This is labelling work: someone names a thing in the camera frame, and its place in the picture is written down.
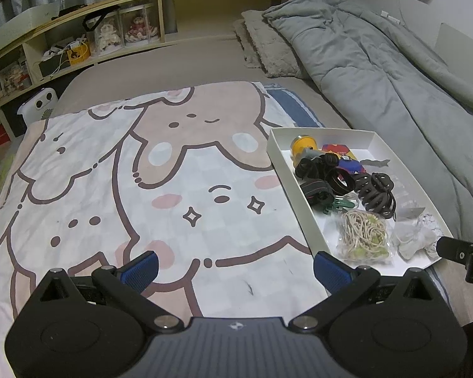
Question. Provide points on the grey quilted duvet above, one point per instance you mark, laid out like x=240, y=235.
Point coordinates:
x=378, y=59

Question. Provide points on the green plastic clip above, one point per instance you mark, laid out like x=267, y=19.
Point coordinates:
x=339, y=204

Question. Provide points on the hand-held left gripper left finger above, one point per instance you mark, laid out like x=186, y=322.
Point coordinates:
x=140, y=271

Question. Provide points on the white fan heater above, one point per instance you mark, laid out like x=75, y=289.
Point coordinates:
x=37, y=106

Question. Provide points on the cream doll in clear case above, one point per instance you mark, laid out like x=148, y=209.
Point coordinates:
x=108, y=35

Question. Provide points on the white cardboard box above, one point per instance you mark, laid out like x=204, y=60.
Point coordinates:
x=283, y=153

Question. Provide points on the translucent white plastic bag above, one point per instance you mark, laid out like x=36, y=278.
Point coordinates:
x=412, y=240

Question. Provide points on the cartoon printed blanket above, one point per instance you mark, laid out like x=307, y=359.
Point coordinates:
x=142, y=189

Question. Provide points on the colourful card box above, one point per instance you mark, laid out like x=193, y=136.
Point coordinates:
x=349, y=157

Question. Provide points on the brown hair claw clip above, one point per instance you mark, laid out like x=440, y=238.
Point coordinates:
x=376, y=195

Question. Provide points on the taupe bed sheet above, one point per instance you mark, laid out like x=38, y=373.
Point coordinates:
x=161, y=67

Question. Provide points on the wooden shelf unit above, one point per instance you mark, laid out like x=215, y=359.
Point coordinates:
x=165, y=15

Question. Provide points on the beige fluffy pillow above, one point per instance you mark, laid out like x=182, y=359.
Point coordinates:
x=272, y=43
x=240, y=37

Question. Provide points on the yellow printed box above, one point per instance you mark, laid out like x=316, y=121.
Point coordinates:
x=79, y=54

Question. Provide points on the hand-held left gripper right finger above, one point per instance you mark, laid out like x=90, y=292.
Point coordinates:
x=331, y=271

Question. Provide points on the white lace scrunchie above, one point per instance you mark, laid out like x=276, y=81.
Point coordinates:
x=431, y=224

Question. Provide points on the black box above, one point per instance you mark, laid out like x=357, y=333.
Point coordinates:
x=53, y=65

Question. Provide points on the pink doll in clear case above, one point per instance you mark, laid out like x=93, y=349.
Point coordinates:
x=140, y=25

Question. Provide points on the long white box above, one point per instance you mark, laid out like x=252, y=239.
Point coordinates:
x=21, y=27

